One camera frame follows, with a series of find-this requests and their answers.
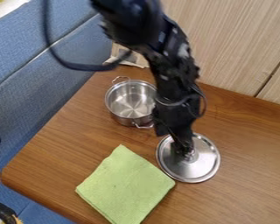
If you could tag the silver pot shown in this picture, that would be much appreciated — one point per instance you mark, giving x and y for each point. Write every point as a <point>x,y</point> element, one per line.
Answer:
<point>126,103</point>

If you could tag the white bag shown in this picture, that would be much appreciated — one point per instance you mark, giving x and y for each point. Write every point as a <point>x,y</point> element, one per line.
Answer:
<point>137,61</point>

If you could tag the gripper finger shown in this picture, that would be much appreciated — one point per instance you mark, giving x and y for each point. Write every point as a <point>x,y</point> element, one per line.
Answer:
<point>189,143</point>
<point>177,143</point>

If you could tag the silver lid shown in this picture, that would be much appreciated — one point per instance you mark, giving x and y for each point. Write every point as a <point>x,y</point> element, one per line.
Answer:
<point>199,172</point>

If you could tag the green cloth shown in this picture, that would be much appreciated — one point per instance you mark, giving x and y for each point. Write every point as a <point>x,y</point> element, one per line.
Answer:
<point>125,186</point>

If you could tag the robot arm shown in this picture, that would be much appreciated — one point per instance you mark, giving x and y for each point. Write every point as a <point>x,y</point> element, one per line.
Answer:
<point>146,26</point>

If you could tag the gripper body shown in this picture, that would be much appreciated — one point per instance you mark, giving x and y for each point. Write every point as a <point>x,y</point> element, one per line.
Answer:
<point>175,116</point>

